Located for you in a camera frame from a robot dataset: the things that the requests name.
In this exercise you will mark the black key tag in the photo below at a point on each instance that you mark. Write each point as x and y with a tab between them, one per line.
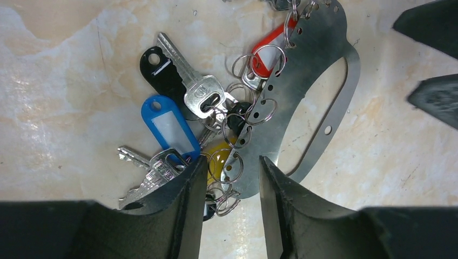
160	72

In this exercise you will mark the red key tag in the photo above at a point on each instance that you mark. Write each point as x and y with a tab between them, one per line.
266	54

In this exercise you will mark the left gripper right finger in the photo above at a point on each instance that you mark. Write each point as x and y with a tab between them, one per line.
300	224

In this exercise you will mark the yellow key tag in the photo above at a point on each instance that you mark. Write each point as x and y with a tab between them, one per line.
220	151

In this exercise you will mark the blue key tag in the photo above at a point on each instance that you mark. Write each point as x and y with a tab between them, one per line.
171	130

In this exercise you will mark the silver key pair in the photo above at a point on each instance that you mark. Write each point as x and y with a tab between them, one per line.
160	169

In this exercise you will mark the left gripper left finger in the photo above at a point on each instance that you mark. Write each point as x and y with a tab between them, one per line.
165	224

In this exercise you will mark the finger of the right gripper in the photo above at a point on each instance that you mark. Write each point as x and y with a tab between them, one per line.
438	97
433	24

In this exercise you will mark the metal key holder plate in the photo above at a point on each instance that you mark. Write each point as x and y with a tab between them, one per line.
320	40

